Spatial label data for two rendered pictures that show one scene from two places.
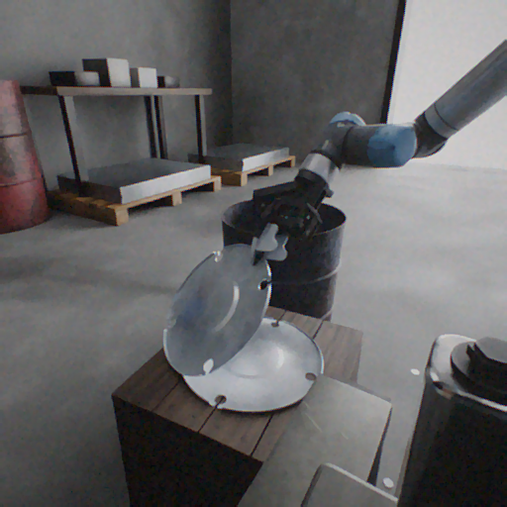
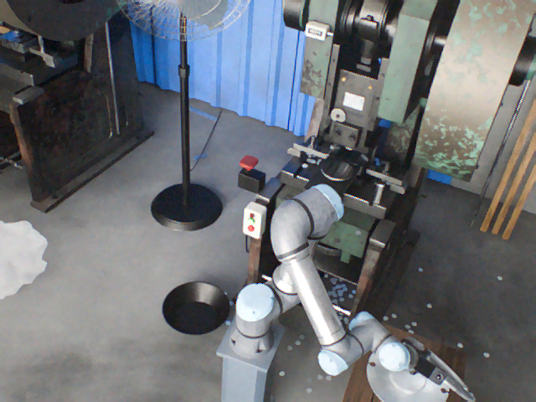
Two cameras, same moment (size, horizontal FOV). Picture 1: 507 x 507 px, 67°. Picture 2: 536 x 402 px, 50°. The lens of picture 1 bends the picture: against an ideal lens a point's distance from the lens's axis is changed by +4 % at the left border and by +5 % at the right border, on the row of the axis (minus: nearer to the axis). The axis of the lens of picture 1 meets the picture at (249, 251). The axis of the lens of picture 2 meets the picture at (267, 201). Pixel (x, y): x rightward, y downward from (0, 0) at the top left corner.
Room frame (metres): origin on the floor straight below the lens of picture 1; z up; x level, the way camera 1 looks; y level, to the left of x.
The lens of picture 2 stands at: (1.72, -0.72, 2.10)
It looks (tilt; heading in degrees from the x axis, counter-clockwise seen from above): 40 degrees down; 172
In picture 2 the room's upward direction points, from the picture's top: 6 degrees clockwise
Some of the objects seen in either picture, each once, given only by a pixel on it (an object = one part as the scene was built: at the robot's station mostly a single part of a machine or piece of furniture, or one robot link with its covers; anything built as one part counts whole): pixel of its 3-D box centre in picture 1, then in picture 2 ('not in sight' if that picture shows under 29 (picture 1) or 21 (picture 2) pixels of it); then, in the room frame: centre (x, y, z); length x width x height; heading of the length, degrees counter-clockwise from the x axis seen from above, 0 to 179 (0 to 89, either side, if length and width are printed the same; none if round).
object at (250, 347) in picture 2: not in sight; (252, 331); (0.52, -0.56, 0.50); 0.15 x 0.15 x 0.10
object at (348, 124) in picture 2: not in sight; (356, 102); (-0.09, -0.17, 1.04); 0.17 x 0.15 x 0.30; 148
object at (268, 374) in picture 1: (252, 355); (408, 376); (0.62, 0.00, 0.35); 0.29 x 0.29 x 0.01
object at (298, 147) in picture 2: not in sight; (310, 146); (-0.21, -0.29, 0.76); 0.17 x 0.06 x 0.10; 58
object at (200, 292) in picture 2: not in sight; (196, 311); (0.06, -0.75, 0.04); 0.30 x 0.30 x 0.07
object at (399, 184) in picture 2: not in sight; (388, 172); (-0.03, 0.00, 0.76); 0.17 x 0.06 x 0.10; 58
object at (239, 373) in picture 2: not in sight; (248, 377); (0.52, -0.56, 0.23); 0.19 x 0.19 x 0.45; 65
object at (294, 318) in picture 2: not in sight; (315, 284); (-0.01, -0.22, 0.14); 0.59 x 0.10 x 0.05; 148
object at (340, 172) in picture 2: not in sight; (330, 189); (0.03, -0.24, 0.72); 0.25 x 0.14 x 0.14; 148
